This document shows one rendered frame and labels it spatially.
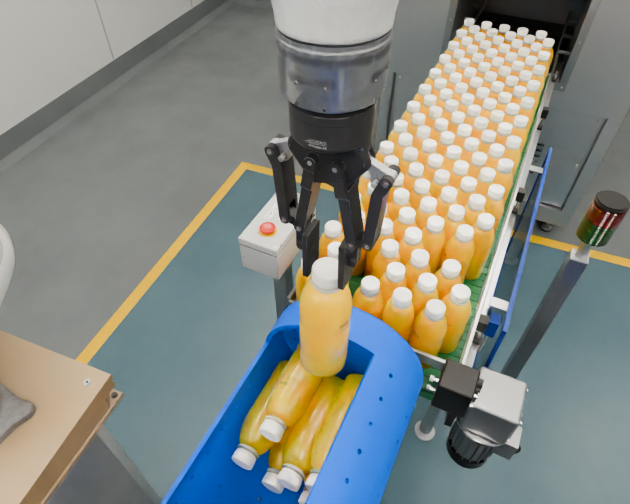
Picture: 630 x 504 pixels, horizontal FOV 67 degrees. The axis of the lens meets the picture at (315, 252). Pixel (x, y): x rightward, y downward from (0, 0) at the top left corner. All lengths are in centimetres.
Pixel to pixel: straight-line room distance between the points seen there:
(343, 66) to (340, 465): 51
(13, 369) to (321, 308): 66
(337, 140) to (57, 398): 74
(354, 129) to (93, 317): 220
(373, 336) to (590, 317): 195
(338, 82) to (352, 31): 4
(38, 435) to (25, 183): 263
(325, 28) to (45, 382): 83
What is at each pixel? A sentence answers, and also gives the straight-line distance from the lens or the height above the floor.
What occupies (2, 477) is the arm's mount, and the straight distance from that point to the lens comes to 98.
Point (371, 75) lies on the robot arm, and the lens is 38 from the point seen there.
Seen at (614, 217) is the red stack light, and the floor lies 124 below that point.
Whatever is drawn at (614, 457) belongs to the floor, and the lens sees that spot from 229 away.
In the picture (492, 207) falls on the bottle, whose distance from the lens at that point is 130.
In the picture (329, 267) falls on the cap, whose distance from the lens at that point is 57.
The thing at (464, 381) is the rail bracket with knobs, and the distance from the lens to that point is 102.
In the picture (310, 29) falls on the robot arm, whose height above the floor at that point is 173.
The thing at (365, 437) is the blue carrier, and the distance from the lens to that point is 72.
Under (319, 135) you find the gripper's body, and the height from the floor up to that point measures 164.
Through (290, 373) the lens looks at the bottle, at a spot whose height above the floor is 113.
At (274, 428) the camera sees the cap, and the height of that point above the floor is 112.
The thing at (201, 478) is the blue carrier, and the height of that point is 105.
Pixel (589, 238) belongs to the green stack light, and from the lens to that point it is 112.
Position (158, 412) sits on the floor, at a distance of 215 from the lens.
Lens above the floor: 186
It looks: 47 degrees down
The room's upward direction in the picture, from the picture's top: straight up
